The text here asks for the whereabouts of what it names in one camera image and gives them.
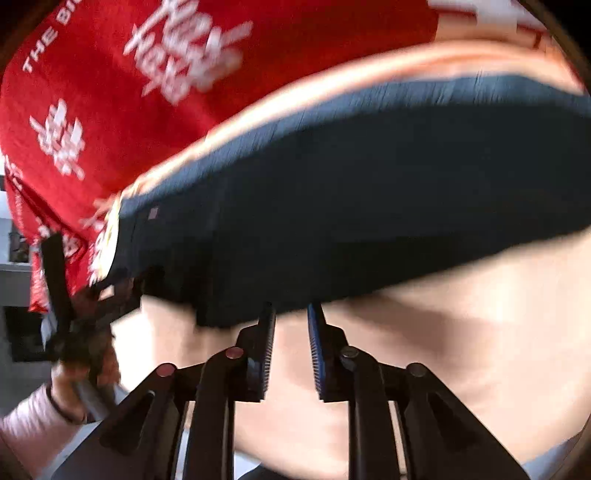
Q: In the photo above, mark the dark navy pants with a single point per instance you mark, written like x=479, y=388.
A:
x=341, y=203

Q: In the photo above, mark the red printed blanket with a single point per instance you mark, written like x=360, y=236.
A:
x=138, y=92

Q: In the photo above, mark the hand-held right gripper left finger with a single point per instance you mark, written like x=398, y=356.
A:
x=267, y=344

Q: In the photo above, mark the person's left hand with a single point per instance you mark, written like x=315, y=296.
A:
x=87, y=369

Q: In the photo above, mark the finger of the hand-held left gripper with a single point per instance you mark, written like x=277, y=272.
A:
x=115, y=281

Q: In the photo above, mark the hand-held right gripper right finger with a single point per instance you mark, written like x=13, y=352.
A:
x=316, y=344

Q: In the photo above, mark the person's left forearm pink sleeve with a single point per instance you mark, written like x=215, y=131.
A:
x=27, y=438

